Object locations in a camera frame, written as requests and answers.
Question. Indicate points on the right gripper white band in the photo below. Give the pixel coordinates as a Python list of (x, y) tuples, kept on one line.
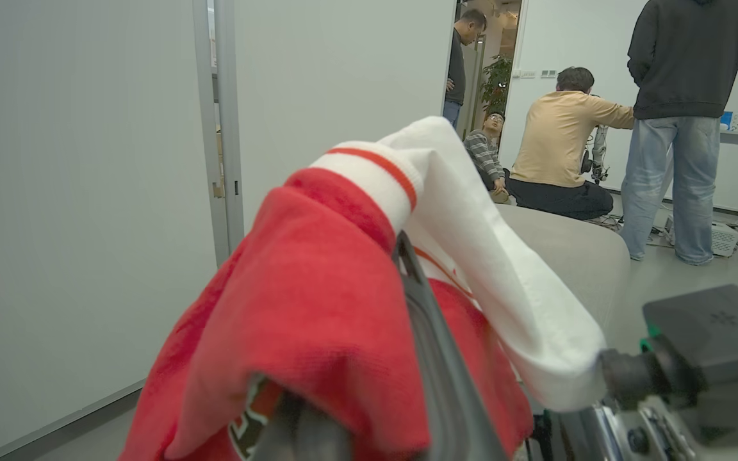
[(625, 435)]

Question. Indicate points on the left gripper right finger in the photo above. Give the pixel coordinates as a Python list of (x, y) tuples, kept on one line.
[(446, 358)]

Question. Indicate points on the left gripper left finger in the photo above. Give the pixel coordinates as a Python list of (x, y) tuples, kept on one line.
[(305, 435)]

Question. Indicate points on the red and white jersey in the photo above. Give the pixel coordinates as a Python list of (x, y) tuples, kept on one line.
[(305, 288)]

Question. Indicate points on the grey spare robot arm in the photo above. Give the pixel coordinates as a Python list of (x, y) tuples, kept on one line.
[(598, 153)]

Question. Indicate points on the man in striped sweater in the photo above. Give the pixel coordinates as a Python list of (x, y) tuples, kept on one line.
[(483, 153)]

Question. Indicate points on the white box device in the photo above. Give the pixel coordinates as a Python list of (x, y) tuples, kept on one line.
[(724, 239)]

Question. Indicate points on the man in beige shirt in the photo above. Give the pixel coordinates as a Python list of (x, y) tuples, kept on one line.
[(555, 141)]

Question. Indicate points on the green potted plant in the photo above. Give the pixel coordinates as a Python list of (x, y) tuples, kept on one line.
[(497, 83)]

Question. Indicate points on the man in dark shirt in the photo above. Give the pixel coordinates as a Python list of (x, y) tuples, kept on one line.
[(457, 70)]

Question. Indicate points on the blue desk item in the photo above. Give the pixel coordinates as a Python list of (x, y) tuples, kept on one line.
[(726, 120)]

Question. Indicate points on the man in hoodie and jeans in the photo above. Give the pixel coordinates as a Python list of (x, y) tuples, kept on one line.
[(689, 70)]

